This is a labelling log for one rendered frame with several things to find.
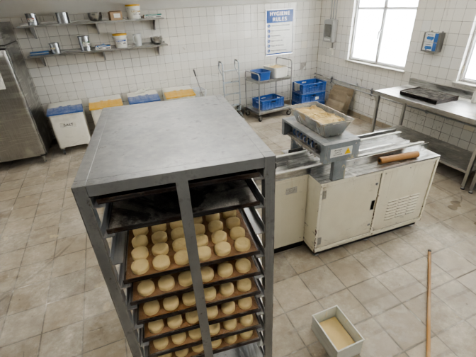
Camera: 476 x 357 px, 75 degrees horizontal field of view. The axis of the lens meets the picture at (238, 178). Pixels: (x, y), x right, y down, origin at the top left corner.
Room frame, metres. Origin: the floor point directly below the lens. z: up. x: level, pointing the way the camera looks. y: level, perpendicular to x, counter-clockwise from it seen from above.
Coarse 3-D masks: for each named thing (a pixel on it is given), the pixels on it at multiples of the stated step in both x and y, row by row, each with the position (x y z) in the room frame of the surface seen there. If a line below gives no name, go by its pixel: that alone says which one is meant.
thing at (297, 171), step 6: (408, 144) 2.68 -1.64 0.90; (414, 144) 2.69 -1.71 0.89; (378, 150) 2.59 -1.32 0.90; (384, 150) 2.58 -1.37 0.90; (390, 150) 2.60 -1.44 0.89; (360, 156) 2.49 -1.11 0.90; (300, 168) 2.32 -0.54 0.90; (306, 168) 2.32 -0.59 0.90; (276, 174) 2.23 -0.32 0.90; (282, 174) 2.25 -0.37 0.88; (288, 174) 2.27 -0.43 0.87; (294, 174) 2.29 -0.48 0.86; (300, 174) 2.31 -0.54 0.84; (258, 180) 2.18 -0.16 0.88; (276, 180) 2.24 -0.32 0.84
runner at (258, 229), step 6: (246, 210) 0.80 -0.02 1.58; (252, 210) 0.80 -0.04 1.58; (246, 216) 0.77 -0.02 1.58; (252, 216) 0.77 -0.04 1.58; (258, 216) 0.74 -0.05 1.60; (252, 222) 0.74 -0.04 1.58; (258, 222) 0.74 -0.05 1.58; (252, 228) 0.72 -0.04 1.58; (258, 228) 0.71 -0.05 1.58; (264, 228) 0.69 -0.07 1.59
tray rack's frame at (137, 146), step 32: (96, 128) 0.97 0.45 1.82; (128, 128) 0.95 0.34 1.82; (160, 128) 0.94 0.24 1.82; (192, 128) 0.92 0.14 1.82; (224, 128) 0.91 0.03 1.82; (96, 160) 0.72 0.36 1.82; (128, 160) 0.71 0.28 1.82; (160, 160) 0.71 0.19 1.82; (192, 160) 0.70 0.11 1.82; (224, 160) 0.69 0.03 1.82; (256, 160) 0.69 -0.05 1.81; (96, 192) 0.60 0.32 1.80; (96, 224) 0.59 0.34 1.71; (192, 224) 0.65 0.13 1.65; (96, 256) 0.59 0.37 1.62; (192, 256) 0.65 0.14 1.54; (128, 320) 0.59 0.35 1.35; (224, 352) 1.20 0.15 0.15
